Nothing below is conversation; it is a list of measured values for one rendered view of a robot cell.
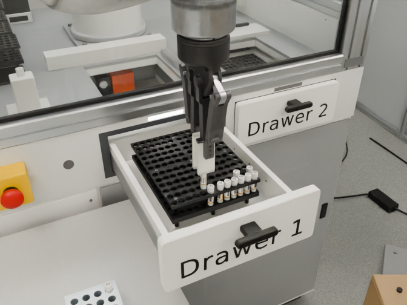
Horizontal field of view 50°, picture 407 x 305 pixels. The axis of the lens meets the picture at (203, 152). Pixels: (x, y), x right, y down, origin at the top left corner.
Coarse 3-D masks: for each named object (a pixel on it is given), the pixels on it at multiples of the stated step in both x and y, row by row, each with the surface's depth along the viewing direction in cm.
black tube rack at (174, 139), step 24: (144, 144) 91; (168, 144) 91; (216, 144) 91; (144, 168) 88; (168, 168) 84; (192, 168) 84; (216, 168) 84; (240, 168) 84; (168, 192) 78; (192, 192) 78; (168, 216) 78; (192, 216) 78
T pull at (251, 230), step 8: (248, 224) 69; (256, 224) 69; (248, 232) 68; (256, 232) 68; (264, 232) 68; (272, 232) 68; (240, 240) 66; (248, 240) 66; (256, 240) 67; (240, 248) 66
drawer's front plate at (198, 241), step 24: (288, 192) 73; (312, 192) 73; (240, 216) 68; (264, 216) 71; (288, 216) 74; (312, 216) 77; (168, 240) 64; (192, 240) 66; (216, 240) 68; (288, 240) 77; (168, 264) 66; (192, 264) 69; (216, 264) 72; (168, 288) 69
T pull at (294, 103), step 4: (288, 100) 105; (292, 100) 104; (296, 100) 104; (288, 104) 104; (292, 104) 103; (296, 104) 103; (300, 104) 103; (304, 104) 103; (308, 104) 103; (312, 104) 104; (288, 108) 101; (292, 108) 102; (296, 108) 102; (300, 108) 103; (304, 108) 103; (288, 112) 102
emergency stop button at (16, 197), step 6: (6, 192) 78; (12, 192) 79; (18, 192) 79; (0, 198) 79; (6, 198) 78; (12, 198) 79; (18, 198) 79; (6, 204) 79; (12, 204) 79; (18, 204) 80
